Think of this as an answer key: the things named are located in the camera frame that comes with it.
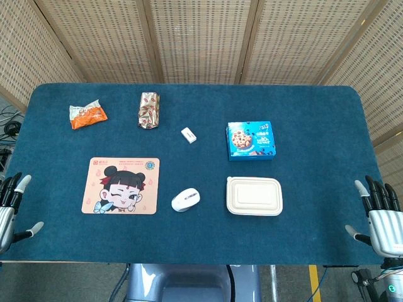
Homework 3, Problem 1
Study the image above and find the woven folding screen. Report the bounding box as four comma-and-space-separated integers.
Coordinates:
0, 0, 403, 208

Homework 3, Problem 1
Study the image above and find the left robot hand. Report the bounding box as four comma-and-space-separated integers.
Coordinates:
0, 172, 45, 254

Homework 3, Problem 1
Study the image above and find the white computer mouse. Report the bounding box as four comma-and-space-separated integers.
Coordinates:
171, 187, 201, 213

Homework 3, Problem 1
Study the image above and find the pink cartoon girl mouse pad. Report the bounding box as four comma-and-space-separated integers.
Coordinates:
81, 157, 161, 216

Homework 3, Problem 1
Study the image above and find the orange snack bag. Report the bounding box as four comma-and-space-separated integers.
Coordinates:
69, 99, 108, 130

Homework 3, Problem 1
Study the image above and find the small white eraser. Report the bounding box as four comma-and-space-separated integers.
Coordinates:
180, 126, 198, 145

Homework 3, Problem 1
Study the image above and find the beige lidded food container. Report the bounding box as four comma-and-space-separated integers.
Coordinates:
225, 176, 284, 217

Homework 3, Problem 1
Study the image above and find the blue table cloth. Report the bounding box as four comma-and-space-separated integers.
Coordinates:
0, 82, 398, 266

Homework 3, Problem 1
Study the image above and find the gold foil snack package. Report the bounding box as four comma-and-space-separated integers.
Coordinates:
137, 91, 161, 130

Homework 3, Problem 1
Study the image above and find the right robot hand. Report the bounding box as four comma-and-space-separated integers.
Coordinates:
344, 175, 403, 260

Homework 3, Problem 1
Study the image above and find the black cables bundle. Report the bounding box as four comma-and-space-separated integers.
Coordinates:
0, 105, 25, 172

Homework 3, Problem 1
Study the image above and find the grey robot torso base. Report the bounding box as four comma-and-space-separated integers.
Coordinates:
125, 263, 263, 302

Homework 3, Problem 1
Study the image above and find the blue cookie box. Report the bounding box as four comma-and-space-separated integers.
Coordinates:
226, 121, 278, 162

